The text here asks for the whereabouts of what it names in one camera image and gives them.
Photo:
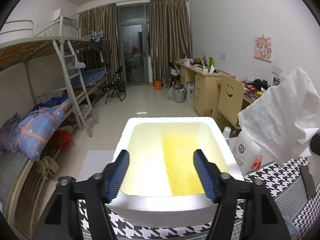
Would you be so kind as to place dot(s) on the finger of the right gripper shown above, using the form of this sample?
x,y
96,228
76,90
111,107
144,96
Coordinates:
x,y
315,144

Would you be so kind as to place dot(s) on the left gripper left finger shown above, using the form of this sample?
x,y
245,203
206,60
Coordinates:
x,y
61,216

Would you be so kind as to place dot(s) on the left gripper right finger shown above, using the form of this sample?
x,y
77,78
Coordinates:
x,y
262,218

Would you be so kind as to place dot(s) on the white tissue cloth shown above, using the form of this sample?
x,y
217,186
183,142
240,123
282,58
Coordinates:
x,y
285,118

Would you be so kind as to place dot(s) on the black smartphone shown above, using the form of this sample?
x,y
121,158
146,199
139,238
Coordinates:
x,y
308,182

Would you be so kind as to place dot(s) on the white paper bag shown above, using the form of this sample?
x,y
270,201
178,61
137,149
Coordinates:
x,y
245,151

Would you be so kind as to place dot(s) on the blue orange plaid quilt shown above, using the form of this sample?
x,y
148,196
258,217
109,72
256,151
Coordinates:
x,y
29,135

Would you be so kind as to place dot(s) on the wooden smiley chair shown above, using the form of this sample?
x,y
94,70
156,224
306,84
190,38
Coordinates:
x,y
230,100

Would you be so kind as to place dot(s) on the white styrofoam box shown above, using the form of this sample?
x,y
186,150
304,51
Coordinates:
x,y
161,188

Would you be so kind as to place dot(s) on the light wooden desk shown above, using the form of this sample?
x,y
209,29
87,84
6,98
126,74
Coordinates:
x,y
206,88

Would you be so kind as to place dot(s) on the white carton box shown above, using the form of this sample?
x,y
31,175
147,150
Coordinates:
x,y
190,91

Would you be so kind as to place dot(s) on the grey trash bin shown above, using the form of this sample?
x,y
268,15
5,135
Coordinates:
x,y
179,95

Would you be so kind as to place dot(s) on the black folding chair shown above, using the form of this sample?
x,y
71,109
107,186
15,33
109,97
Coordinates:
x,y
117,86

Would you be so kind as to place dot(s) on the white metal bunk bed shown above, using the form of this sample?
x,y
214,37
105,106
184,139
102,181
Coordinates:
x,y
38,66

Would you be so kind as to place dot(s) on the orange bucket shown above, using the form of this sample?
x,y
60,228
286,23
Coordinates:
x,y
157,84

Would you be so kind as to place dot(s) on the right brown curtain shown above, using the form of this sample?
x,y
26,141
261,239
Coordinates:
x,y
170,37

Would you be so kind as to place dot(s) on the brown curtain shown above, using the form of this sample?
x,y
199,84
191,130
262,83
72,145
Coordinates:
x,y
170,37
99,26

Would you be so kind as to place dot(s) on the left brown curtain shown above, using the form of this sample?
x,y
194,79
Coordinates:
x,y
99,26

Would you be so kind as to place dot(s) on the glass balcony door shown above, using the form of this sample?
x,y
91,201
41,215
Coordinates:
x,y
133,28

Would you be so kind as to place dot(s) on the anime girl wall poster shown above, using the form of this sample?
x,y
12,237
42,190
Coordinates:
x,y
263,48

